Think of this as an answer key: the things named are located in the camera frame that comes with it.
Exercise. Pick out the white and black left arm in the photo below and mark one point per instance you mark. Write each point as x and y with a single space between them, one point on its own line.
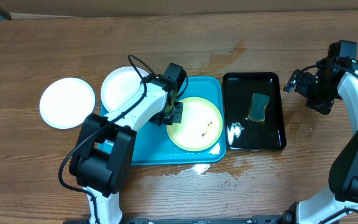
103 153

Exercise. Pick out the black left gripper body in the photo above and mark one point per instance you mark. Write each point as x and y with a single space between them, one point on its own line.
171 116

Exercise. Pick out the black tray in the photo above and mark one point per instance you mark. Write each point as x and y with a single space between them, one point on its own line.
242 133

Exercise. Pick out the white plate at tray corner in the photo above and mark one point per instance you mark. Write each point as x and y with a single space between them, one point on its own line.
118 87

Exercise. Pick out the black mounting rail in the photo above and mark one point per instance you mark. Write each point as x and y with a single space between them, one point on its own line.
258 219

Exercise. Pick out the green and yellow sponge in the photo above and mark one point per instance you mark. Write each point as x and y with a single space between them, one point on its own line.
257 108

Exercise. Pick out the yellow plate with sauce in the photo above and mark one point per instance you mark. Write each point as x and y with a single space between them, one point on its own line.
200 127

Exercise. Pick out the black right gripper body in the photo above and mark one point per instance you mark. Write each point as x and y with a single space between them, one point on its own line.
319 94

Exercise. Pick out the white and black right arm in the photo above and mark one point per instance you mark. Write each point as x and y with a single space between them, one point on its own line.
340 197

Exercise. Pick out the white plate with sauce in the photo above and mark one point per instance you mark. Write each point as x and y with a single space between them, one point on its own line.
66 103

